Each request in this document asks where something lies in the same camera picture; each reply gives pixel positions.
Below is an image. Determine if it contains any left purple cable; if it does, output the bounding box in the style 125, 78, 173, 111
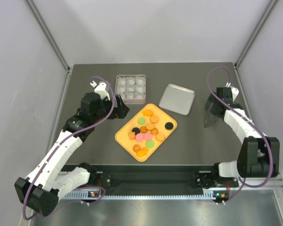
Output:
23, 76, 116, 221

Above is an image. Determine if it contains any pink sandwich cookie right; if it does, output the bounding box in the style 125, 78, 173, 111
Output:
143, 132, 152, 141

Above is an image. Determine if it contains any chocolate chip cookie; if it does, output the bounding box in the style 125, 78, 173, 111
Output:
140, 126, 148, 133

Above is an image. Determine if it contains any pink cookie tin box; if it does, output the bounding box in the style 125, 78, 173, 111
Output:
115, 74, 146, 104

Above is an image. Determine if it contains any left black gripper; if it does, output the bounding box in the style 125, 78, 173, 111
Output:
92, 95, 129, 123

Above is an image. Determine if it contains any fish shaped cookie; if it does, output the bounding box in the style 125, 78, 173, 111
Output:
136, 147, 148, 157
142, 109, 153, 117

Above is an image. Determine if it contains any round biscuit cookie top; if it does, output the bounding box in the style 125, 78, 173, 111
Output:
150, 115, 159, 123

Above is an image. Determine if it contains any aluminium frame rail front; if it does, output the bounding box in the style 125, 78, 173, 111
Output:
58, 178, 283, 201

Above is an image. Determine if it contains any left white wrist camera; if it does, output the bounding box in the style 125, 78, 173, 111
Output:
90, 81, 110, 99

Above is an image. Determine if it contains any pink sandwich cookie left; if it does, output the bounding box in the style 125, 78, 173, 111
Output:
135, 133, 144, 142

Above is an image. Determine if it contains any fish shaped cookie top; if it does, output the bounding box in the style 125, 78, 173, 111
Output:
142, 109, 153, 117

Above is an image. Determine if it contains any green sandwich cookie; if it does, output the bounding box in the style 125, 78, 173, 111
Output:
137, 117, 146, 125
145, 140, 155, 149

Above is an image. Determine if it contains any pink sandwich cookie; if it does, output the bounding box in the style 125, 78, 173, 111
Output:
143, 132, 152, 141
135, 133, 144, 142

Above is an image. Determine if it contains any yellow plastic tray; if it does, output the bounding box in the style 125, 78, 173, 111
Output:
115, 104, 177, 162

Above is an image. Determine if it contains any green sandwich cookie bottom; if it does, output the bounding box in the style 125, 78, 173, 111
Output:
145, 140, 155, 149

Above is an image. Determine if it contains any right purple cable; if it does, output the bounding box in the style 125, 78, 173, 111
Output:
207, 66, 274, 205

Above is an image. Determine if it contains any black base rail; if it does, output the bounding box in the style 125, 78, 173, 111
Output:
87, 165, 239, 196

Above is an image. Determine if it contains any swirl cookie bottom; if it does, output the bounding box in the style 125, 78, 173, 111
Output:
133, 145, 141, 153

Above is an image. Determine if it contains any purple cable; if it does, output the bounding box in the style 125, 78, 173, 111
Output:
23, 76, 116, 221
207, 66, 274, 205

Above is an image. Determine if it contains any silver tin lid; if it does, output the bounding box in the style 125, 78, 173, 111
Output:
158, 84, 196, 116

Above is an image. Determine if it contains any black sandwich cookie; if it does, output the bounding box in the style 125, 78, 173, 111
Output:
165, 122, 174, 130
132, 127, 140, 135

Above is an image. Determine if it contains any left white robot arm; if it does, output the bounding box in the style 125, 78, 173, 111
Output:
14, 92, 130, 217

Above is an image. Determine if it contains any round biscuit cookie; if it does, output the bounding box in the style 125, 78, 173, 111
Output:
146, 123, 155, 131
156, 132, 165, 142
150, 115, 159, 123

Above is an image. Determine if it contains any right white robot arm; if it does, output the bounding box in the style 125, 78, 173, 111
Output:
204, 86, 280, 188

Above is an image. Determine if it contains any fish shaped cookie bottom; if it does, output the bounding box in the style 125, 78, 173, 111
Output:
136, 147, 148, 157

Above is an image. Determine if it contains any green sandwich cookie top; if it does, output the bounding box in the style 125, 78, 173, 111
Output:
137, 117, 146, 125

